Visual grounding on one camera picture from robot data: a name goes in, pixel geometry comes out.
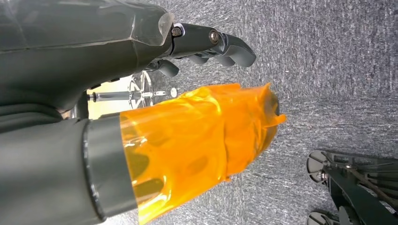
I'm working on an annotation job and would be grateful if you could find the black wheeled base frame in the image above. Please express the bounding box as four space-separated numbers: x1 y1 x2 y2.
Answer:
306 149 398 225

